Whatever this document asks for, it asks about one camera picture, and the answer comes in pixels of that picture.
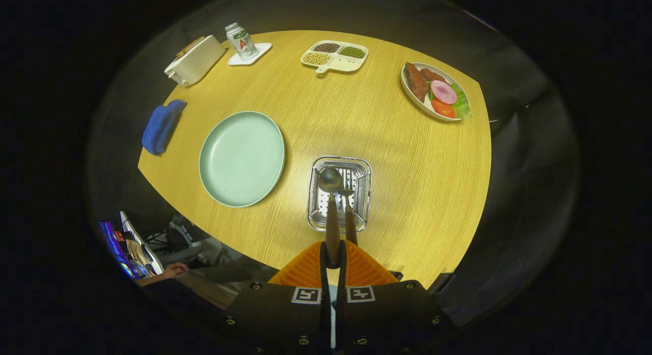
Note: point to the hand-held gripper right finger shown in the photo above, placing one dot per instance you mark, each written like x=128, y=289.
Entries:
x=342, y=271

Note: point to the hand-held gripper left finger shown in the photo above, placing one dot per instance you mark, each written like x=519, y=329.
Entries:
x=323, y=273

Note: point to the light green plate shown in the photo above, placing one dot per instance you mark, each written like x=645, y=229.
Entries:
x=242, y=159

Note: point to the grey chair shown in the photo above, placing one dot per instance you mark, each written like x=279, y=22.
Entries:
x=183, y=240

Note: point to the open laptop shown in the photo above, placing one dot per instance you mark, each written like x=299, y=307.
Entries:
x=145, y=253

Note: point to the white food plate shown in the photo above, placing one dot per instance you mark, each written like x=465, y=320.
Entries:
x=423, y=108

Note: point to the red tomato slice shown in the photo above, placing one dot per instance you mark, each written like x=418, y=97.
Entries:
x=443, y=109

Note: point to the large brown sausage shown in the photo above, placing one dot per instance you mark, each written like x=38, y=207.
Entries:
x=416, y=82

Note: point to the green lettuce leaf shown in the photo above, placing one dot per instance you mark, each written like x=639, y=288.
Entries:
x=462, y=105

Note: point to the pink ham slice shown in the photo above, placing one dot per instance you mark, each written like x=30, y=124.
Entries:
x=444, y=92

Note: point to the white divided dish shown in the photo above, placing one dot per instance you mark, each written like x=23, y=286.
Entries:
x=349, y=64

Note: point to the bright coloured screen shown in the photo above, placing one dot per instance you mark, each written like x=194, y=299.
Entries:
x=116, y=250

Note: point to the black backdrop cloth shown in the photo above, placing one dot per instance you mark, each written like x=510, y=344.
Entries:
x=509, y=141

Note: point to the yellow beans heap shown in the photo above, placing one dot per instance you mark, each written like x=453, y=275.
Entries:
x=316, y=59

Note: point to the small brown sausage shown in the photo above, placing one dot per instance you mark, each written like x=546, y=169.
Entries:
x=434, y=75

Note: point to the blue folded towel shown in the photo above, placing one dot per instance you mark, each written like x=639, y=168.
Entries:
x=162, y=126

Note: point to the green beans heap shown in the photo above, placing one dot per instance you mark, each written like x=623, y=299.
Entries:
x=352, y=52

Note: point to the dark brown beans heap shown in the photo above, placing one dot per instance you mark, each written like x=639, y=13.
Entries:
x=326, y=47

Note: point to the white square coaster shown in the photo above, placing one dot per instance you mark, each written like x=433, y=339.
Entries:
x=262, y=49

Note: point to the white toaster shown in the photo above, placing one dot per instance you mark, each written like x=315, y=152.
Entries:
x=196, y=64

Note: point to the small white drink bottle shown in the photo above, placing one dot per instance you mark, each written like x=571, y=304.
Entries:
x=242, y=42

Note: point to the brown toast slice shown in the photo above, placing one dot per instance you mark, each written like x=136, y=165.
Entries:
x=195, y=42
x=184, y=52

